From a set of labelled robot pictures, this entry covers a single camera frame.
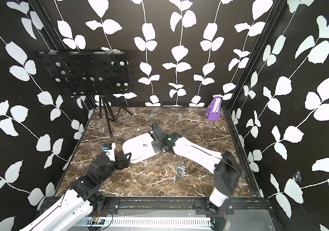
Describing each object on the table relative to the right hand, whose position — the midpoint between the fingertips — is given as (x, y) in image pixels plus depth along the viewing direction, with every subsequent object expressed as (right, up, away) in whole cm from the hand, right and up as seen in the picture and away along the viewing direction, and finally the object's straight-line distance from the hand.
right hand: (156, 141), depth 83 cm
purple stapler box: (+41, +21, +25) cm, 53 cm away
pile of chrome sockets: (+14, -19, +3) cm, 24 cm away
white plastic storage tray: (-12, -6, +12) cm, 18 cm away
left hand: (-17, -5, -4) cm, 18 cm away
